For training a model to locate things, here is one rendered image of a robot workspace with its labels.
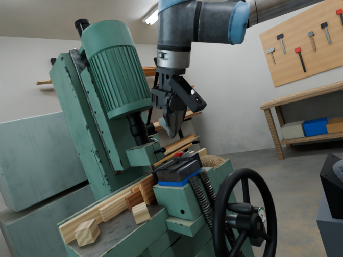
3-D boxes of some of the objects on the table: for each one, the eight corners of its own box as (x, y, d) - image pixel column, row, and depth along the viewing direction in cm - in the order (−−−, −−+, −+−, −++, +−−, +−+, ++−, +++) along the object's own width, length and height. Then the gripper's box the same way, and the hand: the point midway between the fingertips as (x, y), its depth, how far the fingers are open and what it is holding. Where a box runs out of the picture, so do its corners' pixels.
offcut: (148, 211, 58) (144, 201, 58) (150, 218, 54) (146, 207, 53) (135, 217, 57) (131, 207, 57) (137, 225, 53) (132, 213, 52)
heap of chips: (215, 168, 76) (212, 158, 76) (189, 169, 87) (186, 160, 87) (227, 159, 83) (224, 150, 82) (201, 161, 93) (198, 153, 93)
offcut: (94, 241, 51) (89, 227, 51) (78, 247, 51) (73, 232, 51) (100, 232, 56) (95, 217, 55) (86, 236, 56) (80, 223, 55)
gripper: (171, 65, 62) (168, 127, 71) (148, 66, 56) (148, 135, 65) (193, 68, 57) (187, 136, 65) (170, 71, 50) (167, 145, 59)
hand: (174, 135), depth 63 cm, fingers closed
